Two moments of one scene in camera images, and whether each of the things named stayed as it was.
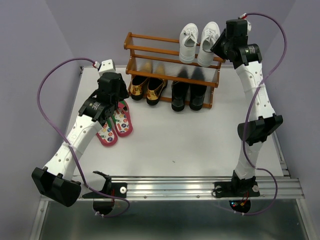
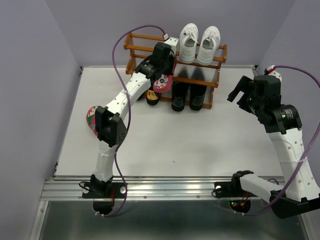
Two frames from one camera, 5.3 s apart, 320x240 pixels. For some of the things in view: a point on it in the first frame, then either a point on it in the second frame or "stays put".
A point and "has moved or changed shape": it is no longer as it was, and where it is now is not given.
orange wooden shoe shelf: [152, 57] stays put
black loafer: [196, 96] stays put
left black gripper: [124, 94] -> [171, 57]
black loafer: [179, 89] stays put
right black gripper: [216, 48] -> [244, 85]
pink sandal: [123, 126] has moved or changed shape
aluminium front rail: [204, 187] stays put
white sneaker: [188, 40] stays put
